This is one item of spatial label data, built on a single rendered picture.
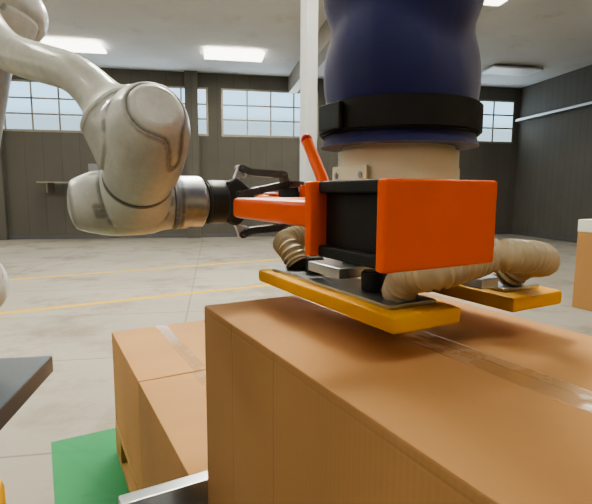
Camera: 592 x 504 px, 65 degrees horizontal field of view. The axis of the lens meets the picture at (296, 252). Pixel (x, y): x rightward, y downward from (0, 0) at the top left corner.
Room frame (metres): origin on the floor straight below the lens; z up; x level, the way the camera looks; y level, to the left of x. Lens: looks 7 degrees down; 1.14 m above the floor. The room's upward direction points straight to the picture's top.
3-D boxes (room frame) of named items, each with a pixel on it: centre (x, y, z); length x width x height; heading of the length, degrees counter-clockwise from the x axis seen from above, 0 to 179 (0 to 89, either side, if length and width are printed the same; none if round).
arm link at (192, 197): (0.81, 0.19, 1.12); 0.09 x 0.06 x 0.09; 29
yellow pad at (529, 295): (0.73, -0.23, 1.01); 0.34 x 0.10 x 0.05; 29
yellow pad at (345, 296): (0.64, -0.06, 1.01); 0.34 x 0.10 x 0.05; 29
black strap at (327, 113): (0.69, -0.14, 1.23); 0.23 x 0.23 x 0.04
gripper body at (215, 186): (0.84, 0.12, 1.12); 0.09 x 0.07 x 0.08; 119
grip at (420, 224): (0.30, -0.06, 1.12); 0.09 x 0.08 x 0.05; 119
